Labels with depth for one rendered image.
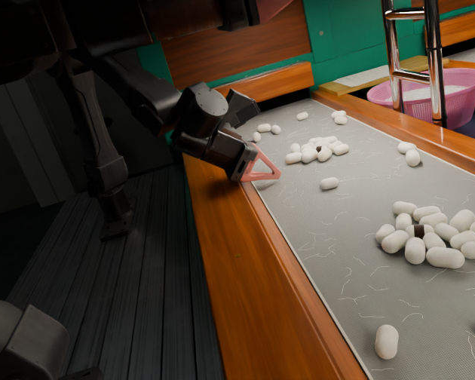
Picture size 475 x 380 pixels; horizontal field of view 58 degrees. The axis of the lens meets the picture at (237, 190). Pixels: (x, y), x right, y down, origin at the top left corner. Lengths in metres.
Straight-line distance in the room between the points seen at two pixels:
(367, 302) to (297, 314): 0.08
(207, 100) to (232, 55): 0.63
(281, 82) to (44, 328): 0.97
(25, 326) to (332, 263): 0.35
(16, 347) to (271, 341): 0.23
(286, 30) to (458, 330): 1.05
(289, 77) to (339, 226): 0.72
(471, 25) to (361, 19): 0.32
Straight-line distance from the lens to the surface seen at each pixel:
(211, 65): 1.31
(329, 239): 0.60
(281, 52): 1.34
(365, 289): 0.51
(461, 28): 1.50
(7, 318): 0.49
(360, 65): 1.42
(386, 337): 0.43
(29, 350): 0.47
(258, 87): 1.26
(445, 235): 0.57
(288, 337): 0.43
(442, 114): 0.89
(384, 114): 0.99
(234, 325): 0.46
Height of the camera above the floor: 1.05
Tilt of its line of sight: 22 degrees down
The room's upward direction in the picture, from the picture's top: 16 degrees counter-clockwise
